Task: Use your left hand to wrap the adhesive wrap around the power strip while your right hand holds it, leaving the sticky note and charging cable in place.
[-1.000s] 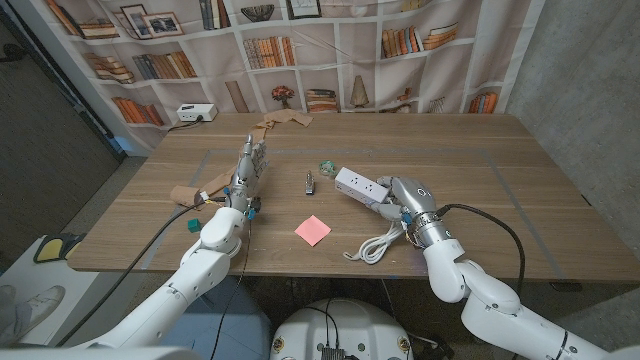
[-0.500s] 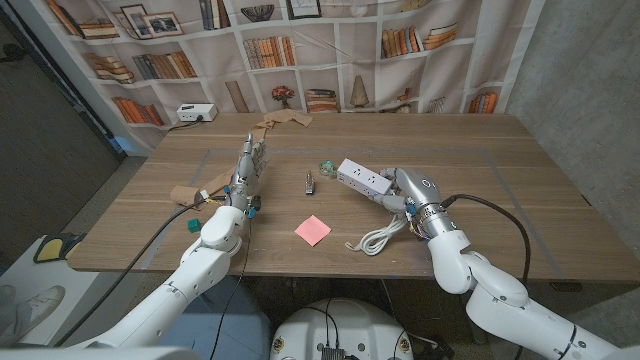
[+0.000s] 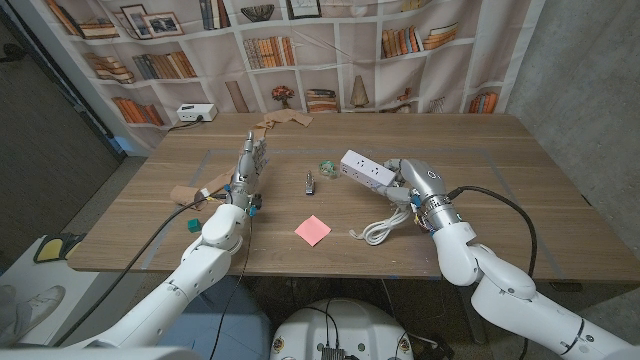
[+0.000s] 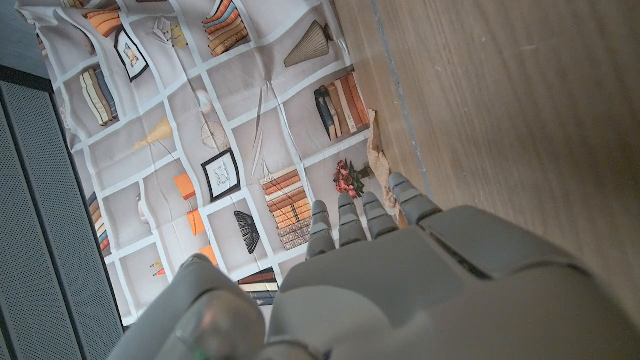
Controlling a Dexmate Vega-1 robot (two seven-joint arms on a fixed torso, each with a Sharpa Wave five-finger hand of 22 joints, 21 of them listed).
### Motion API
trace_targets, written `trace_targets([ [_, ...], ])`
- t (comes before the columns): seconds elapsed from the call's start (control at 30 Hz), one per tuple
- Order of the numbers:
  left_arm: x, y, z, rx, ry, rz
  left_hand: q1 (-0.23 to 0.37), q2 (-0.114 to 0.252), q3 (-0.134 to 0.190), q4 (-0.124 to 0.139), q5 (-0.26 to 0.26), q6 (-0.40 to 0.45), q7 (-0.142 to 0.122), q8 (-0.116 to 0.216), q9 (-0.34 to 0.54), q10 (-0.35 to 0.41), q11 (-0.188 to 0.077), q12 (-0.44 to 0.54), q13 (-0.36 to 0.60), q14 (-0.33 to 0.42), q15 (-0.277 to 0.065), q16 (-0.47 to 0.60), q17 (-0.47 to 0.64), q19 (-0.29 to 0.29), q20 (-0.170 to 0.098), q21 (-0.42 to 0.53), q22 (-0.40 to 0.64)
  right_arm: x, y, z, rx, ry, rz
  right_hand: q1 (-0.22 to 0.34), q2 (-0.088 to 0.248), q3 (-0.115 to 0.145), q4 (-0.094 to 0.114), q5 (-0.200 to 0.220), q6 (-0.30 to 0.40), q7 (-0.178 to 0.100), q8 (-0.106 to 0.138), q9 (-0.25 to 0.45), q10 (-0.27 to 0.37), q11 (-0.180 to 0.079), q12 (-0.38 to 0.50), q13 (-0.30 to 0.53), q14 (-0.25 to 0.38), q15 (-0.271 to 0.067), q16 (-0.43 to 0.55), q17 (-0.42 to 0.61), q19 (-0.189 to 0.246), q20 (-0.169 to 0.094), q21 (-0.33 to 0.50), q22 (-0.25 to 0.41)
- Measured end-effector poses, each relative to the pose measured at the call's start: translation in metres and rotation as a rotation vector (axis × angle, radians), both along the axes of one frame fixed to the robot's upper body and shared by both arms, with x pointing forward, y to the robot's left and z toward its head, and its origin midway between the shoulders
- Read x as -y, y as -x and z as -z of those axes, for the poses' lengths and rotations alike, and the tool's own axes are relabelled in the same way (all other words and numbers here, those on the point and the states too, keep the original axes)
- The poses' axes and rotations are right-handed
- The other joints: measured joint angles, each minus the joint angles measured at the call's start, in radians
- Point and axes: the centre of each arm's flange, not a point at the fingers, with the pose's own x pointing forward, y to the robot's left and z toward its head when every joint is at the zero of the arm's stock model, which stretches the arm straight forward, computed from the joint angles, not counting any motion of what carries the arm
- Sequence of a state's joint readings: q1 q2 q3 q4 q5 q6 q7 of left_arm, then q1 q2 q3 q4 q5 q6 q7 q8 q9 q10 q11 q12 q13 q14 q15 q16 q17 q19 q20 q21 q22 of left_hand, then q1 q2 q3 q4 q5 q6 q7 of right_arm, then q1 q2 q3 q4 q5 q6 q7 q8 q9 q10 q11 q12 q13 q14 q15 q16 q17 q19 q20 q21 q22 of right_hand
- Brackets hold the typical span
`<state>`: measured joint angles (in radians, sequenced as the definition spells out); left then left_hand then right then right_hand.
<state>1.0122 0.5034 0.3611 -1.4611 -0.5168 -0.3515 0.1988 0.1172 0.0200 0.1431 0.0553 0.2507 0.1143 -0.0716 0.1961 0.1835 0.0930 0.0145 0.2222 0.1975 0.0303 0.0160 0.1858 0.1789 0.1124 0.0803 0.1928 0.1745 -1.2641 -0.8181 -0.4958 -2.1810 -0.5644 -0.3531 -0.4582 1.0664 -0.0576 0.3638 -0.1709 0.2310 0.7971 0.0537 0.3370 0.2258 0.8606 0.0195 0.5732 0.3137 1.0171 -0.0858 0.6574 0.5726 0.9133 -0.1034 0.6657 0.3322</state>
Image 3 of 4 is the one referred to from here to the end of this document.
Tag printed bookshelf backdrop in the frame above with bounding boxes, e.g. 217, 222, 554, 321
9, 0, 546, 151

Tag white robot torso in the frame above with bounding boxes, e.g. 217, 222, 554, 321
269, 298, 415, 360

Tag clear tape roll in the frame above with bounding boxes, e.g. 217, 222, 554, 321
318, 160, 342, 180

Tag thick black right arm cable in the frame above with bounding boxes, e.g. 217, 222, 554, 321
446, 185, 539, 360

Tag pink sticky note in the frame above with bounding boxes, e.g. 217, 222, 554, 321
294, 214, 333, 248

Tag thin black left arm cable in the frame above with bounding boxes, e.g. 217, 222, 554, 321
208, 214, 254, 360

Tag white socket box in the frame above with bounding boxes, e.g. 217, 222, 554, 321
176, 103, 219, 123

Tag white power strip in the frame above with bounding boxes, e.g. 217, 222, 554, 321
339, 149, 400, 190

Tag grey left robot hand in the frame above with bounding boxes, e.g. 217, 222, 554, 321
224, 130, 270, 217

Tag black socket box cable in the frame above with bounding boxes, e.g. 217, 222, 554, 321
167, 115, 205, 133

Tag white sneaker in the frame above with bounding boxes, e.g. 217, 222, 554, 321
0, 284, 67, 347

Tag beige nylon stocking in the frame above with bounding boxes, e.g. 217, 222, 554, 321
169, 108, 314, 209

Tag white power cord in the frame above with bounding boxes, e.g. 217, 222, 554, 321
348, 187, 416, 247

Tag black torso cable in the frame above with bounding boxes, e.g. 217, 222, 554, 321
298, 298, 342, 350

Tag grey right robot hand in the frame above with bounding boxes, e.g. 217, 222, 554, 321
374, 158, 464, 234

